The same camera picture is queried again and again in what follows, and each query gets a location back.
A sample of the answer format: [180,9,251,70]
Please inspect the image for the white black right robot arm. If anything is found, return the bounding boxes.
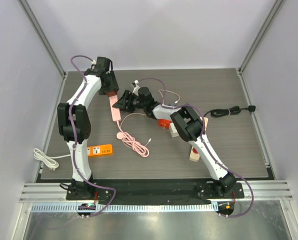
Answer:
[113,87,236,198]

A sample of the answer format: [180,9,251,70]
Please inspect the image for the white cube socket adapter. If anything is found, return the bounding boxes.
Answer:
[168,122,179,138]

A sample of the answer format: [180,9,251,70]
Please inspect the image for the orange power strip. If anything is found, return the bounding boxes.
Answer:
[87,144,114,158]

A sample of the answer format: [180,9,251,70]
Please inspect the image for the pink charging cable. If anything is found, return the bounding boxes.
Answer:
[115,89,182,158]

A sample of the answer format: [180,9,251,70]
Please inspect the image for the red orange block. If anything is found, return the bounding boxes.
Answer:
[158,119,171,129]

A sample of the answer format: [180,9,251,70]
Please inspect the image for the black power strip cord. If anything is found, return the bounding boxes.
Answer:
[203,104,257,118]

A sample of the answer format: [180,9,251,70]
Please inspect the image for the beige power strip red sockets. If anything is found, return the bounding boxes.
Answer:
[189,116,210,162]

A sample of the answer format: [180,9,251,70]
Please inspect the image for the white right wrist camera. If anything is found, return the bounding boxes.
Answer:
[131,80,140,95]

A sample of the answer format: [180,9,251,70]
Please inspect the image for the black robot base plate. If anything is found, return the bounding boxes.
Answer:
[59,178,245,216]

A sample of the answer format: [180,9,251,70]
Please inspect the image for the brown wooden block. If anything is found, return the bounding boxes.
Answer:
[106,91,118,98]

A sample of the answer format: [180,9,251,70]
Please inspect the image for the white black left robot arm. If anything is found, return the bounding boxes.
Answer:
[57,56,121,200]

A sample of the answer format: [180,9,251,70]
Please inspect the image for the white slotted cable duct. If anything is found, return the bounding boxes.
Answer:
[31,202,219,214]

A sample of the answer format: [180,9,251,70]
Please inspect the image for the white power strip cord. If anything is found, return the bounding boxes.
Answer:
[33,147,71,172]

